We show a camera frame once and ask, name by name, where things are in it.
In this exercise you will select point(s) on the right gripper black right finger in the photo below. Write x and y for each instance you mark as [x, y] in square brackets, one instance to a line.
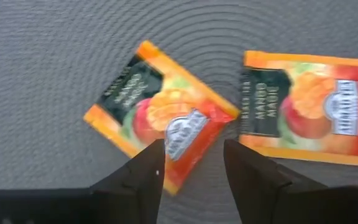
[259, 193]

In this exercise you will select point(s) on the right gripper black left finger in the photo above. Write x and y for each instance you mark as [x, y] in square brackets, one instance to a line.
[135, 193]

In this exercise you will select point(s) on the orange mango tea bag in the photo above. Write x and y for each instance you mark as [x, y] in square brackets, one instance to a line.
[315, 105]
[166, 109]

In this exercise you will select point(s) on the round grey woven mat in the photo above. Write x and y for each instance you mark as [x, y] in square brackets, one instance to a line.
[42, 93]

